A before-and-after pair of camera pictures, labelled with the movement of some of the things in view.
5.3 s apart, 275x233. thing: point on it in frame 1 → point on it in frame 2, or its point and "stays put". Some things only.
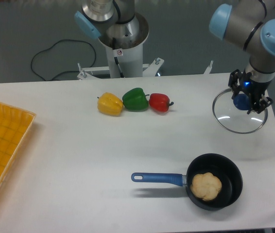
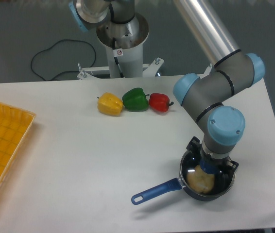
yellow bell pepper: x=109 y=104 stays put
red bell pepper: x=160 y=102 stays put
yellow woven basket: x=5 y=129 stays put
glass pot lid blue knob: x=242 y=102 → x=208 y=167
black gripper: x=256 y=89 → x=229 y=166
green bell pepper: x=135 y=100 stays put
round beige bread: x=205 y=186 stays put
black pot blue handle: x=224 y=168 → x=205 y=179
